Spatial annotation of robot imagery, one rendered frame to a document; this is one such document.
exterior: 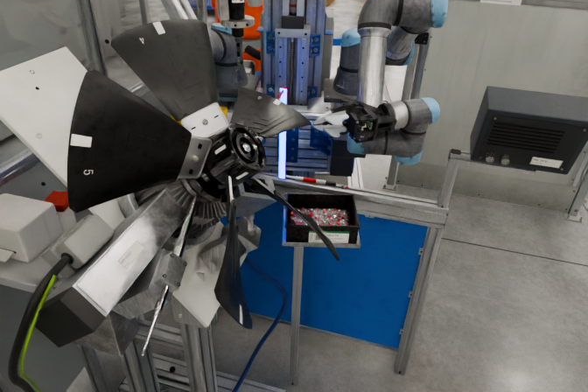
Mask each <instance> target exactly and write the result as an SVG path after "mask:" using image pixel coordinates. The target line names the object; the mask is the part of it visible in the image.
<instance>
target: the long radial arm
mask: <svg viewBox="0 0 588 392"><path fill-rule="evenodd" d="M186 216H187V213H186V212H185V211H184V210H183V209H182V208H181V207H180V205H179V204H178V203H176V201H175V200H174V199H173V198H172V196H171V195H170V194H169V193H168V192H167V191H166V190H165V189H164V190H163V191H162V192H160V193H158V194H157V195H155V196H154V197H152V198H151V199H149V200H147V201H146V202H145V203H143V204H142V205H141V206H140V207H139V208H138V209H137V210H136V211H135V212H134V213H133V214H132V215H130V216H129V217H127V218H125V219H124V220H123V221H122V222H121V223H120V224H119V225H118V226H117V227H116V228H115V230H114V232H115V233H114V235H113V238H112V239H111V240H109V241H108V242H107V243H106V244H105V245H104V246H103V247H102V248H101V249H100V250H99V251H98V252H97V253H96V254H95V255H94V257H93V258H92V259H91V260H90V261H89V262H88V263H87V264H85V265H83V266H82V267H81V268H80V269H79V270H78V271H77V272H76V273H75V274H73V275H71V276H70V277H68V278H67V279H65V280H64V281H63V282H62V283H61V284H60V285H59V286H58V287H57V288H56V289H55V290H54V291H53V292H52V293H51V294H50V295H49V296H48V297H47V298H46V300H45V302H46V301H47V300H49V299H51V298H53V297H55V296H57V295H58V294H60V293H61V292H63V291H65V290H67V289H69V288H70V287H72V286H73V287H74V288H75V289H76V290H77V291H78V292H79V293H80V294H81V295H82V296H83V297H84V298H85V299H87V300H88V301H89V302H90V303H91V304H92V305H93V306H94V307H95V308H96V309H97V310H98V311H99V312H101V313H102V314H103V315H104V316H105V317H106V316H107V315H108V314H109V313H110V311H111V310H112V309H113V308H114V306H115V305H116V304H117V302H118V301H119V300H120V299H121V297H122V296H123V295H124V293H125V292H126V291H127V290H128V288H129V287H130V286H131V285H132V284H133V283H134V282H135V280H136V279H137V278H138V276H139V275H140V274H141V273H142V271H143V270H144V269H145V267H146V266H147V265H148V264H149V262H150V261H151V260H152V258H153V257H154V256H155V255H156V253H157V252H158V251H159V250H160V249H161V248H162V247H163V246H164V244H165V243H166V242H167V240H168V239H169V238H170V237H171V235H172V234H173V233H174V231H175V230H176V229H177V228H178V226H179V225H180V224H181V222H182V221H183V220H184V219H185V217H186Z"/></svg>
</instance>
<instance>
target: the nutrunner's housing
mask: <svg viewBox="0 0 588 392"><path fill-rule="evenodd" d="M245 5H246V2H245V0H228V6H229V18H230V19H233V20H242V19H245ZM231 30H232V36H234V37H236V38H240V37H242V36H244V28H231Z"/></svg>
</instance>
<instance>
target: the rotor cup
mask: <svg viewBox="0 0 588 392"><path fill-rule="evenodd" d="M211 138H212V139H213V140H212V145H211V148H210V151H209V153H208V155H207V158H206V162H205V164H204V167H203V170H202V173H201V174H200V176H199V177H198V178H188V181H189V182H190V184H191V185H192V187H193V188H194V189H195V190H196V191H197V192H198V193H199V194H200V195H202V196H203V197H205V198H206V199H209V200H213V201H221V195H225V193H226V182H227V174H228V176H230V178H231V180H232V191H235V188H236V186H238V185H239V184H241V183H243V182H244V181H246V180H248V179H250V178H252V177H254V176H255V175H256V174H258V173H260V172H261V171H262V170H263V169H264V168H265V165H266V162H267V157H266V152H265V149H264V147H263V144H262V142H261V140H260V138H259V137H258V136H257V134H256V133H255V132H254V131H253V130H252V129H251V128H249V127H248V126H246V125H244V124H242V123H239V122H235V123H232V124H229V125H228V126H227V127H226V128H225V129H223V130H221V131H220V132H218V133H217V134H216V135H214V136H212V137H211ZM224 144H225V146H226V148H225V149H224V150H222V151H220V152H219V153H217V154H215V151H216V150H218V149H219V148H220V147H221V146H223V145H224ZM243 144H248V145H249V147H250V152H246V151H245V150H244V148H243ZM245 172H247V173H248V174H247V175H245V176H244V177H242V178H239V179H237V177H239V176H241V175H242V174H243V173H245Z"/></svg>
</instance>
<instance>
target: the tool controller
mask: <svg viewBox="0 0 588 392"><path fill-rule="evenodd" d="M587 141H588V97H582V96H575V95H567V94H552V93H544V92H537V91H529V90H521V89H514V88H506V87H492V86H487V87H486V91H485V93H484V96H483V99H482V102H481V104H480V107H479V112H478V114H477V117H476V120H475V123H474V125H473V128H472V133H471V135H470V159H471V160H472V161H479V162H484V163H490V164H497V165H507V166H513V167H519V168H525V169H530V170H537V171H542V172H554V173H559V174H565V175H566V174H568V173H569V171H570V170H571V167H572V166H573V165H574V163H575V162H576V160H577V158H578V156H579V154H580V153H581V151H582V149H583V148H584V147H585V145H586V143H587Z"/></svg>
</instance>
